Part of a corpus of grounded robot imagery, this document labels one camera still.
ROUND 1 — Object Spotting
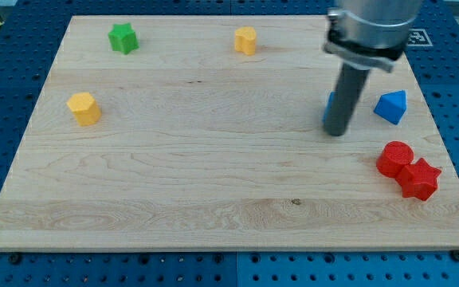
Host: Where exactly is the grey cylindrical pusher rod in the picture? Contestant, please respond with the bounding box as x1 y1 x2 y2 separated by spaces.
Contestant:
324 64 370 136

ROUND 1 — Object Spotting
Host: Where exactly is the wooden board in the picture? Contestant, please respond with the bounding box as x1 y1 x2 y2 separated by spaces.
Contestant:
0 15 459 253

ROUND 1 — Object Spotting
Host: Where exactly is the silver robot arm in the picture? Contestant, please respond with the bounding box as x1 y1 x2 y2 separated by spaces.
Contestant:
324 0 422 73

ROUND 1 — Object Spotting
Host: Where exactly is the blue cube block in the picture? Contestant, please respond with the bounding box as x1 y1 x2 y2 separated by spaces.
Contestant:
322 92 335 123

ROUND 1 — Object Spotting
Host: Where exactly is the red star block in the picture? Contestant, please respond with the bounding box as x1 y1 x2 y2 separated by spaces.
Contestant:
395 158 442 201

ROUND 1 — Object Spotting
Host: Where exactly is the yellow hexagon block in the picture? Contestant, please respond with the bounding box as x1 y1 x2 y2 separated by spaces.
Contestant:
66 92 102 127

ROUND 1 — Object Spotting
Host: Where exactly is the blue triangle block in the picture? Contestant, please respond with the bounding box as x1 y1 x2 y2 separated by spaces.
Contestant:
374 90 407 125

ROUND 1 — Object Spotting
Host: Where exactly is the yellow heart block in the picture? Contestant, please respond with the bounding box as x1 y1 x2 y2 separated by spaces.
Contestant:
234 26 257 56

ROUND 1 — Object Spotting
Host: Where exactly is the green star block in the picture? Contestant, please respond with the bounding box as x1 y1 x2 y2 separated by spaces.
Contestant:
108 22 139 55

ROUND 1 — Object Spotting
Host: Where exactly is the red cylinder block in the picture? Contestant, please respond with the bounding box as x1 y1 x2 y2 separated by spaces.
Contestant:
376 141 414 178

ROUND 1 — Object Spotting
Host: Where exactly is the fiducial marker tag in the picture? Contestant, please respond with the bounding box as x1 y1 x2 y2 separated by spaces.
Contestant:
406 28 433 47

